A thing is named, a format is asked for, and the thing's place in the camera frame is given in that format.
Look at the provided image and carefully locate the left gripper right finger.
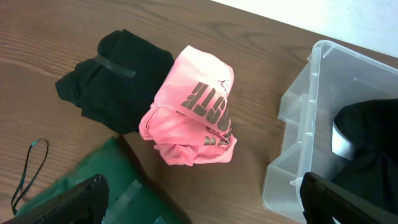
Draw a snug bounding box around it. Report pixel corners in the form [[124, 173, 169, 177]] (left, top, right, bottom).
[[300, 172, 397, 224]]

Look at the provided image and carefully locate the thin black loop strap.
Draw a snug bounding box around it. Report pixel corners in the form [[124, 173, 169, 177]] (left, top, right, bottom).
[[11, 138, 50, 216]]

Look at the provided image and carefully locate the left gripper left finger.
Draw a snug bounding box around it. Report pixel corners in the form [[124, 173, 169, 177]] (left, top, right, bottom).
[[4, 174, 109, 224]]

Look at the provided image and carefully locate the folded black garment with tape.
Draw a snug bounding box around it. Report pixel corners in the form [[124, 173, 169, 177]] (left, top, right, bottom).
[[55, 29, 174, 134]]

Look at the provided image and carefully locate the dark green folded garment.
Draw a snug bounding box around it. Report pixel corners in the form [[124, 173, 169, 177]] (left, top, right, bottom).
[[16, 138, 192, 224]]

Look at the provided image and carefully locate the large black garment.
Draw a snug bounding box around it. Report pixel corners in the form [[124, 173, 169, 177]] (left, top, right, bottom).
[[332, 99, 397, 215]]

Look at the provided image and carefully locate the clear plastic storage bin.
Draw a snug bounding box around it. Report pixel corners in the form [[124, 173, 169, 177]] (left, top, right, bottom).
[[262, 40, 397, 223]]

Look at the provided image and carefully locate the pink folded printed t-shirt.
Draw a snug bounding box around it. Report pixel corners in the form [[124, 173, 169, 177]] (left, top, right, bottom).
[[139, 46, 237, 166]]

